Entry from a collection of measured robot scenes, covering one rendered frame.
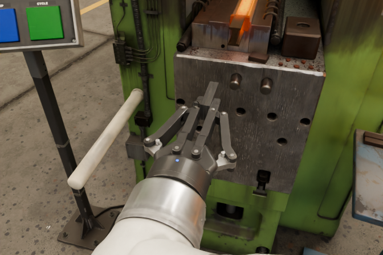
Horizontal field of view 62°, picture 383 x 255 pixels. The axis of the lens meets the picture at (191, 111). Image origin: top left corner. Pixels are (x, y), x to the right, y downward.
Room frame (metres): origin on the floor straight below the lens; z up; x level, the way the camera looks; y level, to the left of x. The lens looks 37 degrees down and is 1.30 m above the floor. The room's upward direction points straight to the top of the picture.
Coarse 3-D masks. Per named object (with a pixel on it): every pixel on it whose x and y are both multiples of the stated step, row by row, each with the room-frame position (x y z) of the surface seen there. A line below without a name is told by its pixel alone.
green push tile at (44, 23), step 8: (32, 8) 0.74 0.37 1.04; (40, 8) 0.74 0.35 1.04; (48, 8) 0.74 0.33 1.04; (56, 8) 0.74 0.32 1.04; (32, 16) 0.73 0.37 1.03; (40, 16) 0.73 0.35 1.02; (48, 16) 0.73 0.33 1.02; (56, 16) 0.73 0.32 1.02; (32, 24) 0.72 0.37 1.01; (40, 24) 0.72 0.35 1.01; (48, 24) 0.72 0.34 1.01; (56, 24) 0.72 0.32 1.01; (32, 32) 0.71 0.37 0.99; (40, 32) 0.71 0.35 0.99; (48, 32) 0.71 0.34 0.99; (56, 32) 0.71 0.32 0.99; (32, 40) 0.71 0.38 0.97
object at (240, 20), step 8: (248, 0) 0.89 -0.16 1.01; (240, 8) 0.83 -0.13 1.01; (248, 8) 0.83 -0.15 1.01; (232, 16) 0.76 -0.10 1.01; (240, 16) 0.74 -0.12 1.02; (248, 16) 0.76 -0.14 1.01; (232, 24) 0.69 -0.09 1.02; (240, 24) 0.69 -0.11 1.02; (248, 24) 0.74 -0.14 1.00; (232, 32) 0.67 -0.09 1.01; (240, 32) 0.73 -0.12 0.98; (232, 40) 0.67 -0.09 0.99; (240, 40) 0.69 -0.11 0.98
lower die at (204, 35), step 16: (224, 0) 0.94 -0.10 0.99; (240, 0) 0.91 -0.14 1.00; (256, 0) 0.91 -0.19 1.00; (208, 16) 0.84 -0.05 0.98; (224, 16) 0.82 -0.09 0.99; (256, 16) 0.81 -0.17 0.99; (272, 16) 0.81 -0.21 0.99; (192, 32) 0.80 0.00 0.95; (208, 32) 0.79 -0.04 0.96; (224, 32) 0.77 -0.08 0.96; (256, 32) 0.75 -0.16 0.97; (224, 48) 0.77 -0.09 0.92; (240, 48) 0.76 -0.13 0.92; (256, 48) 0.75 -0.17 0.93
